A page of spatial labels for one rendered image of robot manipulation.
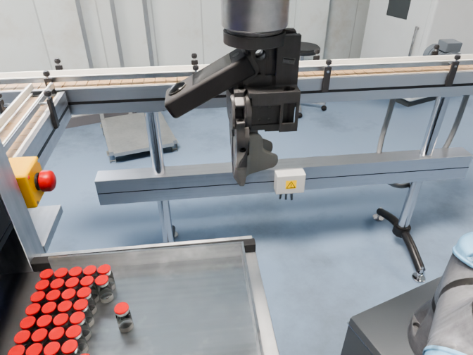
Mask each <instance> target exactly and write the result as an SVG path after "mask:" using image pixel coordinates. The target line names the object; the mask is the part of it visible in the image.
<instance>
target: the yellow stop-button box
mask: <svg viewBox="0 0 473 355"><path fill-rule="evenodd" d="M9 162H10V165H11V167H12V169H13V172H14V175H15V178H16V180H17V182H18V185H19V188H20V191H21V193H22V195H23V199H24V200H25V203H26V206H27V208H37V207H38V205H39V203H40V201H41V199H42V196H43V194H44V192H43V191H41V190H40V188H39V183H38V177H39V173H40V171H41V170H42V167H41V165H40V162H39V159H38V157H37V156H26V157H14V158H9Z"/></svg>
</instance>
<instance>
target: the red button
mask: <svg viewBox="0 0 473 355"><path fill-rule="evenodd" d="M38 183H39V188H40V190H41V191H43V192H51V191H53V190H54V189H55V187H56V176H55V174H54V172H53V171H51V170H41V171H40V173H39V177H38Z"/></svg>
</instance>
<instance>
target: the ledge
mask: <svg viewBox="0 0 473 355"><path fill-rule="evenodd" d="M28 211H29V213H30V216H31V219H32V222H33V224H34V227H35V229H36V231H37V234H38V237H39V240H40V242H41V244H42V247H43V250H44V253H47V251H48V249H49V246H50V243H51V240H52V239H53V236H54V233H55V231H56V228H57V226H58V223H59V221H60V219H61V216H62V214H63V209H62V206H61V205H54V206H38V207H37V208H28Z"/></svg>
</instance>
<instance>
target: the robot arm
mask: <svg viewBox="0 0 473 355"><path fill-rule="evenodd" d="M289 3H290V0H221V26H223V28H224V29H223V42H224V44H226V45H227V46H230V47H233V48H236V49H235V50H233V51H231V52H229V53H228V54H226V55H225V56H223V57H222V58H219V59H218V60H216V61H214V62H213V63H211V64H210V65H208V66H206V67H205V68H202V69H201V70H199V71H198V72H196V73H194V74H193V75H190V76H189V77H187V78H186V79H184V80H183V81H181V82H178V83H176V84H174V85H173V86H171V88H169V89H167V91H166V95H165V107H166V109H167V110H168V112H169V113H170V115H171V116H172V117H173V118H179V117H180V116H183V115H184V114H185V113H188V112H189V111H191V110H193V109H195V108H196V107H198V106H200V105H201V104H204V103H205V102H207V101H209V100H211V99H212V98H214V97H216V96H217V95H219V94H221V93H223V92H225V91H226V99H227V115H228V118H229V136H230V146H231V157H232V173H233V177H234V179H235V180H236V181H237V183H238V184H239V186H244V185H245V182H246V177H247V176H248V175H250V174H251V173H256V172H259V171H262V170H266V169H269V168H273V167H275V166H276V165H277V162H278V156H277V155H276V154H274V153H272V152H271V151H272V148H273V146H272V142H271V141H270V140H267V139H264V138H262V136H261V135H260V134H259V133H258V130H264V131H265V132H270V131H279V132H293V131H297V128H298V114H299V106H300V98H301V91H300V89H299V88H298V85H297V84H298V68H299V60H300V51H301V36H302V35H301V34H300V33H296V29H295V28H293V27H289V28H286V27H287V26H288V22H289ZM257 50H261V51H260V52H259V53H256V52H257ZM295 107H296V113H295V121H294V111H295ZM452 251H453V253H452V255H451V257H450V259H449V262H448V264H447V266H446V269H445V270H444V273H443V275H442V278H441V280H440V283H439V285H438V287H437V289H436V291H435V294H434V296H433V297H432V298H431V299H430V300H429V301H428V302H426V303H425V304H423V305H422V306H421V307H419V308H418V309H417V310H416V312H415V313H414V314H413V316H412V318H411V320H410V323H409V326H408V341H409V343H410V347H411V349H412V351H413V353H414V354H415V355H473V232H468V233H466V234H464V235H463V236H462V237H461V238H460V239H459V240H458V242H457V244H456V245H455V246H454V247H453V250H452Z"/></svg>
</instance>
